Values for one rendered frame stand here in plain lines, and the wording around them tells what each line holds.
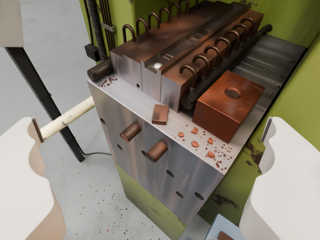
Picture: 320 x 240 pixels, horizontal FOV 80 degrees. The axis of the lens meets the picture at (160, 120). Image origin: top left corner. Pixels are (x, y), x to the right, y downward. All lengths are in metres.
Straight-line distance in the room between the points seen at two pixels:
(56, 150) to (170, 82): 1.29
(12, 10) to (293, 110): 0.70
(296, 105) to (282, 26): 0.36
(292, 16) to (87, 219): 1.30
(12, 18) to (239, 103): 0.59
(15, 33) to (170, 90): 0.46
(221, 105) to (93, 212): 1.09
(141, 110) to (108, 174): 0.99
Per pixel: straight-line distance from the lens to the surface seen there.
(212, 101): 0.36
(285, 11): 0.76
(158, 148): 0.40
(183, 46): 0.48
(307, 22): 0.76
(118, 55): 0.46
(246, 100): 0.39
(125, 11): 0.61
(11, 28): 0.67
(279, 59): 0.67
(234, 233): 0.54
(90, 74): 0.49
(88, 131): 1.58
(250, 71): 0.58
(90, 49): 0.81
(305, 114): 0.48
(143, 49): 0.46
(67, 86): 2.01
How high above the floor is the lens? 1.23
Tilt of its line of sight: 51 degrees down
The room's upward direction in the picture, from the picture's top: 3 degrees clockwise
